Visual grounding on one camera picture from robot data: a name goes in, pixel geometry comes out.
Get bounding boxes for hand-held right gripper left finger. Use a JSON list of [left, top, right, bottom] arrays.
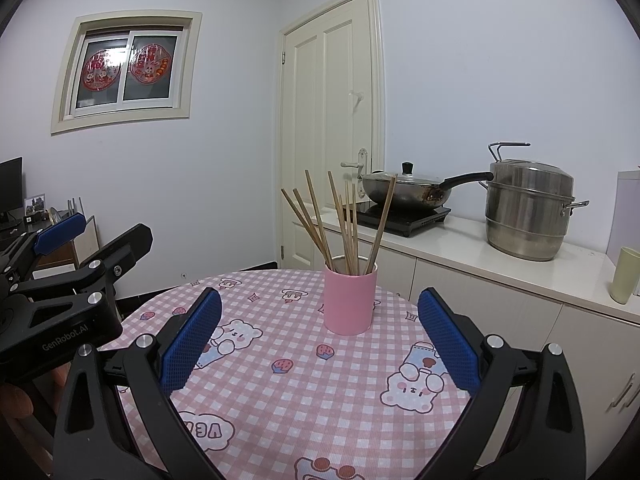
[[52, 287, 223, 480]]

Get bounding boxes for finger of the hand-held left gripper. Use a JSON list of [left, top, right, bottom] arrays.
[[10, 224, 153, 307], [0, 212, 87, 286]]

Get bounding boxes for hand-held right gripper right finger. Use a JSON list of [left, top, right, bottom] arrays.
[[417, 287, 587, 480]]

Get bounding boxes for pink cup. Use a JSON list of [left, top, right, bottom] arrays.
[[322, 255, 378, 336]]

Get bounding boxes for bundle of chopsticks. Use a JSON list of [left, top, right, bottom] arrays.
[[281, 170, 398, 276]]

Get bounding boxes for person's left hand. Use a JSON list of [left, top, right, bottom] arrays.
[[0, 362, 71, 441]]

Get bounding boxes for white board panel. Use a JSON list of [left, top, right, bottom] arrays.
[[75, 215, 99, 267]]

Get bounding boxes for brown side table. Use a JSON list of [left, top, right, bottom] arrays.
[[0, 217, 96, 281]]

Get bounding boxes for black monitor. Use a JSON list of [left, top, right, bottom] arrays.
[[0, 156, 24, 226]]

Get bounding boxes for white counter cabinet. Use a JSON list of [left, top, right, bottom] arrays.
[[315, 210, 640, 461]]

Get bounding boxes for black induction cooker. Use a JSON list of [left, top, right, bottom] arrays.
[[345, 200, 452, 240]]

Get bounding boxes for pink checked tablecloth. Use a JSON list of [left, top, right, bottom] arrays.
[[97, 268, 476, 480]]

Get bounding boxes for steel frying pan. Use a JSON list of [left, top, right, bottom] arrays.
[[361, 171, 495, 212]]

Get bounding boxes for cream framed window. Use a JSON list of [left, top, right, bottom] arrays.
[[50, 10, 203, 136]]

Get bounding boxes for steel steamer pot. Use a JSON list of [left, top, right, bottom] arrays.
[[480, 142, 591, 262]]

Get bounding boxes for red paper window decoration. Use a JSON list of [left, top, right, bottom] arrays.
[[82, 50, 121, 92], [129, 45, 170, 83]]

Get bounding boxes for glass pan lid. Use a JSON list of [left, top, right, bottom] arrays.
[[362, 161, 443, 183]]

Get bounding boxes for pale green cup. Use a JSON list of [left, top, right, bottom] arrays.
[[609, 246, 640, 305]]

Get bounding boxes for pale lilac box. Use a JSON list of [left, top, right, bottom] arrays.
[[606, 170, 640, 261]]

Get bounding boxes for cream door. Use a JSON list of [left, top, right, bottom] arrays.
[[276, 0, 388, 271]]

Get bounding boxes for metal cabinet handle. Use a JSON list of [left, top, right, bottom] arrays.
[[606, 374, 634, 414]]

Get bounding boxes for metal door handle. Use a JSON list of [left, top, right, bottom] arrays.
[[341, 149, 373, 196]]

